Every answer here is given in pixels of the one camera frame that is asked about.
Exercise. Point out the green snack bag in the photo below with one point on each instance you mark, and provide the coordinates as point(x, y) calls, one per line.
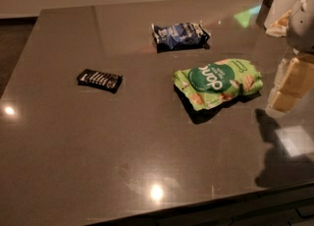
point(218, 82)

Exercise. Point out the black candy bar wrapper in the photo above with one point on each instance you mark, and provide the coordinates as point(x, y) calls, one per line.
point(100, 80)

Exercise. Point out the blue chip bag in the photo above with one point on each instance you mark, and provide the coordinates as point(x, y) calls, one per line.
point(180, 36)

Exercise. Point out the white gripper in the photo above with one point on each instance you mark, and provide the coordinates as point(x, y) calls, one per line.
point(301, 27)

